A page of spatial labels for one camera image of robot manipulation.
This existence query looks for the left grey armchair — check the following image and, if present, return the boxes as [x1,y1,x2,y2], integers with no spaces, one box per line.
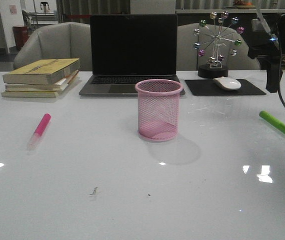
[13,22,93,72]

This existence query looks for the black mouse pad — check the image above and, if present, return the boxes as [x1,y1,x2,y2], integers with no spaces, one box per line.
[185,79,266,96]

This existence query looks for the pink highlighter pen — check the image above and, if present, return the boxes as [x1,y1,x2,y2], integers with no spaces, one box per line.
[26,113,51,151]

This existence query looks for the ferris wheel desk toy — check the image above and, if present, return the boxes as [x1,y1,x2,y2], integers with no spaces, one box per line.
[193,10,243,79]

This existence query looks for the middle cream book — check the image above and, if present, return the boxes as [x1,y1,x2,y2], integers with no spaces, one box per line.
[5,70,79,92]

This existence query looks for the grey open laptop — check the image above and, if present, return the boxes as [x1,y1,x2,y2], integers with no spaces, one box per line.
[79,14,179,98]

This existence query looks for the pink mesh pen holder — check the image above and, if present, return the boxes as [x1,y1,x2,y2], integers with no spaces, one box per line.
[135,79,183,142]

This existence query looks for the top yellow book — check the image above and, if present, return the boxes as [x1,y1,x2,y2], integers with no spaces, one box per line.
[2,58,80,85]

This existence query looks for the red trash bin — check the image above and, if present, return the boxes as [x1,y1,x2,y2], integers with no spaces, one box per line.
[12,25,29,51]

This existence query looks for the fruit bowl on counter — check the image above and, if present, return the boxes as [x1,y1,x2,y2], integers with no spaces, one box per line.
[233,0,256,10]

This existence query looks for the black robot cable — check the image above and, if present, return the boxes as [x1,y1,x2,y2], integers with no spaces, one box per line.
[255,0,285,129]

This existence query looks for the right grey armchair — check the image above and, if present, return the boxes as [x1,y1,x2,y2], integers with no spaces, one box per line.
[176,23,260,71]

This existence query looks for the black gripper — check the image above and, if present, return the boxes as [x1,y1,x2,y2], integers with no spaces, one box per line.
[248,0,285,93]

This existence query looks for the green highlighter pen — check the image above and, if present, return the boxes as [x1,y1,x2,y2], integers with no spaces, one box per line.
[259,110,285,135]

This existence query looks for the white computer mouse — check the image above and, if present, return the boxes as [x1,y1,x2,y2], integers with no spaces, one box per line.
[213,76,242,91]

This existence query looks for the bottom yellow book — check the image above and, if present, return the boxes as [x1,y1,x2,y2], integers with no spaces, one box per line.
[1,76,78,98]

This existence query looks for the grey armchair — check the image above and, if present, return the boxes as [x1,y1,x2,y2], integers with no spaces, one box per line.
[13,22,93,72]
[176,23,260,71]

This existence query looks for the yellow book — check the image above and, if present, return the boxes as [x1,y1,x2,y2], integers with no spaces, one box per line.
[1,76,78,98]
[2,58,80,85]

